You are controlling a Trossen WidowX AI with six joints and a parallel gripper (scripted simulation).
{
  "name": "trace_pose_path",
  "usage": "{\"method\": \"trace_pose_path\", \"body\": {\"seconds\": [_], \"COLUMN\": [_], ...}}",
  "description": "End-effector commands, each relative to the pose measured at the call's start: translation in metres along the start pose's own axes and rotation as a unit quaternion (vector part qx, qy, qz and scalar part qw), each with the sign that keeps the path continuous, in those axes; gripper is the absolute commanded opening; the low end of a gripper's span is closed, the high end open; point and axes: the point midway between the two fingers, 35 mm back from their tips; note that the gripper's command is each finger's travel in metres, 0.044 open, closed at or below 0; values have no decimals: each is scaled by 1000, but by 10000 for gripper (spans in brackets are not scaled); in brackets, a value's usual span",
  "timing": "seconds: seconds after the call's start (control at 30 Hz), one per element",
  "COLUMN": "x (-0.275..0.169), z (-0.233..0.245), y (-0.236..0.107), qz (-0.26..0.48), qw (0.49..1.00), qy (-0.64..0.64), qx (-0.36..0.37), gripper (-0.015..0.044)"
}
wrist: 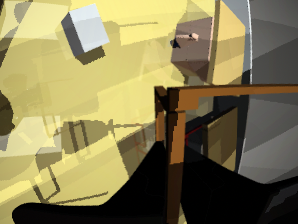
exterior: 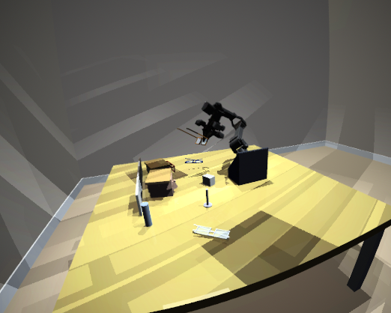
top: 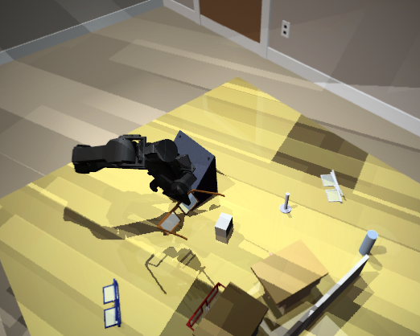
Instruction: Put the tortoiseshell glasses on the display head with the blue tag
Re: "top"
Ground brown glasses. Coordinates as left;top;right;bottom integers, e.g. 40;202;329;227
157;189;225;240

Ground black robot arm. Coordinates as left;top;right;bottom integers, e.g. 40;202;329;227
72;134;196;177

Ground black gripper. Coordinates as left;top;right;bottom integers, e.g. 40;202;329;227
147;162;197;206

